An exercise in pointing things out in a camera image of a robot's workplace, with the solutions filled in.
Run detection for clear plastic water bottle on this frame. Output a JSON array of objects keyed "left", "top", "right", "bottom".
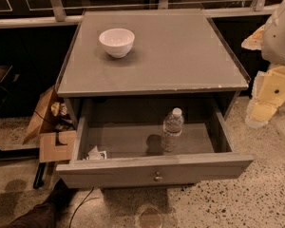
[{"left": 161, "top": 107, "right": 184, "bottom": 152}]

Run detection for grey wooden nightstand cabinet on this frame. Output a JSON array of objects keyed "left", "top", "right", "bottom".
[{"left": 54, "top": 9, "right": 252, "bottom": 131}]

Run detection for grey open top drawer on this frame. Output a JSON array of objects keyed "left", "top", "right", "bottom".
[{"left": 57, "top": 97, "right": 253, "bottom": 188}]

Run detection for black cable on floor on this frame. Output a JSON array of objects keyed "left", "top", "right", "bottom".
[{"left": 67, "top": 187, "right": 96, "bottom": 228}]

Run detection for white ceramic bowl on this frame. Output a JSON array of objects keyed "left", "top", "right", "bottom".
[{"left": 99, "top": 28, "right": 135, "bottom": 58}]

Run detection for metal drawer knob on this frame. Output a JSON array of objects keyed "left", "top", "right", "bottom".
[{"left": 154, "top": 172, "right": 163, "bottom": 181}]

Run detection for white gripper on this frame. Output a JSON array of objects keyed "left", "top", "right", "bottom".
[{"left": 241, "top": 5, "right": 285, "bottom": 128}]

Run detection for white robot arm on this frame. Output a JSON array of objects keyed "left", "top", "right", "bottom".
[{"left": 241, "top": 0, "right": 285, "bottom": 128}]

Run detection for metal window frame rail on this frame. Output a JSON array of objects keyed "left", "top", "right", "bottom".
[{"left": 0, "top": 0, "right": 285, "bottom": 30}]

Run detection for crumpled white paper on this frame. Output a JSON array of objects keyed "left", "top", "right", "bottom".
[{"left": 84, "top": 145, "right": 106, "bottom": 161}]

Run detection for black cylindrical bar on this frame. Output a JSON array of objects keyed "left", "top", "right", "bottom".
[{"left": 33, "top": 162, "right": 47, "bottom": 189}]

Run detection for brown cardboard box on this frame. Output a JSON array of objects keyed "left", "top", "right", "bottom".
[{"left": 23, "top": 86, "right": 76, "bottom": 162}]

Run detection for dark trouser leg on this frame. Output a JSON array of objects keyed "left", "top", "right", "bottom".
[{"left": 0, "top": 179, "right": 77, "bottom": 228}]

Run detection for crumpled wrappers in box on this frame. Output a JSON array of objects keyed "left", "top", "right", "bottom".
[{"left": 50, "top": 102, "right": 67, "bottom": 117}]

